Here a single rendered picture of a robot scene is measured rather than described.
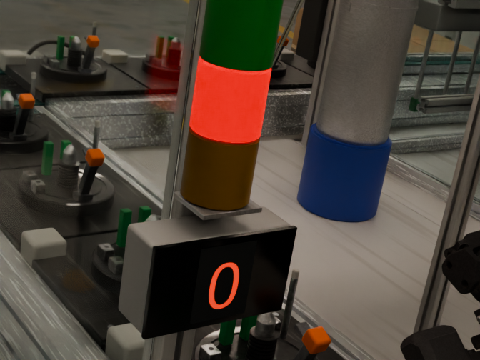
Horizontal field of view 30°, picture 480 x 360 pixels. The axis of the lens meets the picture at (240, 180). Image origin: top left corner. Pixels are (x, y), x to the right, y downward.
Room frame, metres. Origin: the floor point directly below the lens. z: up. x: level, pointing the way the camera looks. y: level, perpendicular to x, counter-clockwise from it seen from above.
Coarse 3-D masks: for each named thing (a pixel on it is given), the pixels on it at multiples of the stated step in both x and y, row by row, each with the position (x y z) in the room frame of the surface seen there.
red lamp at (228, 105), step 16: (208, 64) 0.57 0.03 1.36; (208, 80) 0.57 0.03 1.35; (224, 80) 0.57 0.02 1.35; (240, 80) 0.57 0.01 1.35; (256, 80) 0.57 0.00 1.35; (208, 96) 0.57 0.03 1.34; (224, 96) 0.57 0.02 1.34; (240, 96) 0.57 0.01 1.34; (256, 96) 0.57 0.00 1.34; (192, 112) 0.58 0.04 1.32; (208, 112) 0.57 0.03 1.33; (224, 112) 0.57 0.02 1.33; (240, 112) 0.57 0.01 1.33; (256, 112) 0.58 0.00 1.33; (192, 128) 0.58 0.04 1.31; (208, 128) 0.57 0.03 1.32; (224, 128) 0.57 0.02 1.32; (240, 128) 0.57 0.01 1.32; (256, 128) 0.58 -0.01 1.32
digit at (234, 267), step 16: (256, 240) 0.58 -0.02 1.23; (208, 256) 0.56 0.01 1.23; (224, 256) 0.57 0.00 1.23; (240, 256) 0.58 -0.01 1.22; (208, 272) 0.56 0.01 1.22; (224, 272) 0.57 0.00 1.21; (240, 272) 0.58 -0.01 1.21; (208, 288) 0.56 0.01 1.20; (224, 288) 0.57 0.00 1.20; (240, 288) 0.58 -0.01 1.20; (208, 304) 0.56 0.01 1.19; (224, 304) 0.57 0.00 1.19; (240, 304) 0.58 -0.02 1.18; (192, 320) 0.56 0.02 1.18; (208, 320) 0.57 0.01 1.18
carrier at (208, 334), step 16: (288, 304) 0.87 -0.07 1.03; (240, 320) 0.93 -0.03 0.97; (256, 320) 0.81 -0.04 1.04; (272, 320) 0.81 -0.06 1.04; (288, 320) 0.87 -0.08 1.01; (208, 336) 0.85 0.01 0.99; (224, 336) 0.83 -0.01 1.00; (240, 336) 0.86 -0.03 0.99; (256, 336) 0.81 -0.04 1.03; (272, 336) 0.81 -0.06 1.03; (288, 336) 0.88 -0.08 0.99; (192, 352) 0.84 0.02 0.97; (208, 352) 0.79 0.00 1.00; (224, 352) 0.82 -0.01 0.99; (240, 352) 0.83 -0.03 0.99; (256, 352) 0.80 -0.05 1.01; (272, 352) 0.81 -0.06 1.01; (288, 352) 0.84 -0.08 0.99; (320, 352) 0.89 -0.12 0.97
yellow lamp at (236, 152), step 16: (192, 144) 0.58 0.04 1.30; (208, 144) 0.57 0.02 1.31; (224, 144) 0.57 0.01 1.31; (240, 144) 0.57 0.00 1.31; (256, 144) 0.58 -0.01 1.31; (192, 160) 0.57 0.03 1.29; (208, 160) 0.57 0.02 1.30; (224, 160) 0.57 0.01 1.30; (240, 160) 0.57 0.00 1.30; (192, 176) 0.57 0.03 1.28; (208, 176) 0.57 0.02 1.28; (224, 176) 0.57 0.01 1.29; (240, 176) 0.57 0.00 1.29; (192, 192) 0.57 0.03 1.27; (208, 192) 0.57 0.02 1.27; (224, 192) 0.57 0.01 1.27; (240, 192) 0.57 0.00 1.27; (208, 208) 0.57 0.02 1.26; (224, 208) 0.57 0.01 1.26; (240, 208) 0.58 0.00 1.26
